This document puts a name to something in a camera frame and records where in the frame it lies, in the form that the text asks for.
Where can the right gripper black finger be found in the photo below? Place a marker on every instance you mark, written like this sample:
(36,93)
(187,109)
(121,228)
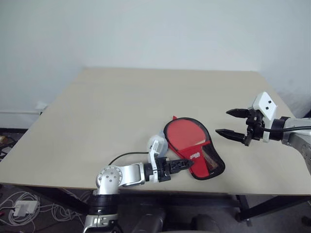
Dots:
(239,113)
(230,134)

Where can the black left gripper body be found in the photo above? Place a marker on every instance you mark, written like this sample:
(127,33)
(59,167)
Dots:
(162,173)

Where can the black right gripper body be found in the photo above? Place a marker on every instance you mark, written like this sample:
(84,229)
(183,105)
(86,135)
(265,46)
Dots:
(253,132)

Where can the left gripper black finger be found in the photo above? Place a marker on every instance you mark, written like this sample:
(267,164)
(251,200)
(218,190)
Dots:
(182,163)
(179,169)

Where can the red black mesh paddle case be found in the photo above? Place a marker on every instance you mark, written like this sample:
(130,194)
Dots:
(194,167)

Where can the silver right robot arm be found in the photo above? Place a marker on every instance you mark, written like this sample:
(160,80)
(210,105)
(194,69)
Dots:
(296,140)

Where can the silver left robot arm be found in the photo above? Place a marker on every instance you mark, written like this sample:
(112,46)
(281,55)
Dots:
(126,173)

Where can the dark gray rounded shape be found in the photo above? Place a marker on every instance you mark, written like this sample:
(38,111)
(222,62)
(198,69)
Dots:
(148,222)

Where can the white power strip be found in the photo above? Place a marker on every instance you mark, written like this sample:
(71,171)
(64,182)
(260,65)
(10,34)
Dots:
(24,208)

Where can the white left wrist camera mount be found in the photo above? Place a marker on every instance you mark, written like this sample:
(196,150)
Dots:
(152,165)

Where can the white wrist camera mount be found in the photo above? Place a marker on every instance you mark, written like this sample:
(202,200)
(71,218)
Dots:
(152,165)
(264,102)

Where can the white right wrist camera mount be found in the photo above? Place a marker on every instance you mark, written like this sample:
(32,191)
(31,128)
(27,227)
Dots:
(264,102)

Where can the black metal table frame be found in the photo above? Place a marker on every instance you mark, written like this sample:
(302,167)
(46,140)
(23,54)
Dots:
(245,208)

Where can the white wall outlet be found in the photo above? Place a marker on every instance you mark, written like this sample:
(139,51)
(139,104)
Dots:
(41,106)

